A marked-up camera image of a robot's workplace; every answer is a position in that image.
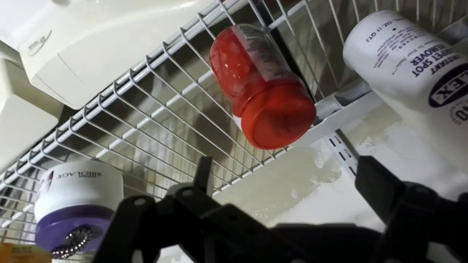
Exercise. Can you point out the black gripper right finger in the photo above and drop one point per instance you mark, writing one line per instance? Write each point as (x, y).
(419, 224)

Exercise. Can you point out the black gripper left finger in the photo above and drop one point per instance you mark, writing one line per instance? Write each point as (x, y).
(141, 228)

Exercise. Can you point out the white jar with purple lid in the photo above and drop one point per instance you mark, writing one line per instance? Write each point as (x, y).
(78, 195)

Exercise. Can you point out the white spot remover bottle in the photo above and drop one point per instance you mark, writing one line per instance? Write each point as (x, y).
(404, 63)

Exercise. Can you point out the white dryer machine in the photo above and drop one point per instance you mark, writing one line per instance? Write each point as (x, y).
(20, 122)

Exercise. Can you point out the white washing machine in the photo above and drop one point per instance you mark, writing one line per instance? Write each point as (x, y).
(97, 53)

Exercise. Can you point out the white wall shelf track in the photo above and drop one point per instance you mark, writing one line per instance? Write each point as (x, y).
(344, 154)

